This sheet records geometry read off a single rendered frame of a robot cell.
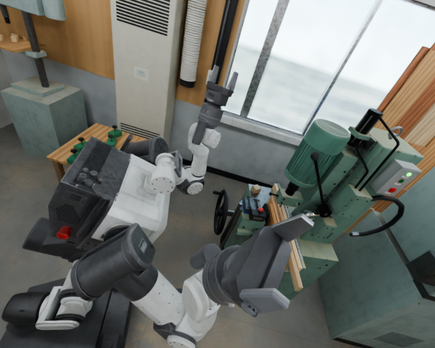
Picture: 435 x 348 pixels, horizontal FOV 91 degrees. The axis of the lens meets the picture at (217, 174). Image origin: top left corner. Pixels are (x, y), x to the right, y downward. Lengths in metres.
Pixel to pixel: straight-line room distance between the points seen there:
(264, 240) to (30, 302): 1.48
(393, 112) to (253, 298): 2.44
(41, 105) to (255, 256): 2.45
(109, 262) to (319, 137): 0.90
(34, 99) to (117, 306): 1.94
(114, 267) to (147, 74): 1.89
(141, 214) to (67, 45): 2.51
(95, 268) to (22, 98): 2.28
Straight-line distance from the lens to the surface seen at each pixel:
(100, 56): 2.76
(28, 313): 1.66
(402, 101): 2.58
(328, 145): 1.05
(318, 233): 1.31
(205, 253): 0.43
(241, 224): 1.21
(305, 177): 1.14
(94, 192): 0.60
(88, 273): 0.57
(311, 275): 1.69
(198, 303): 0.46
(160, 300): 0.62
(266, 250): 0.33
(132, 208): 0.61
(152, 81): 2.23
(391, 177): 1.20
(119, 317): 1.71
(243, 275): 0.30
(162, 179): 0.58
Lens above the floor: 1.83
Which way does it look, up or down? 39 degrees down
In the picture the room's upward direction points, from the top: 18 degrees clockwise
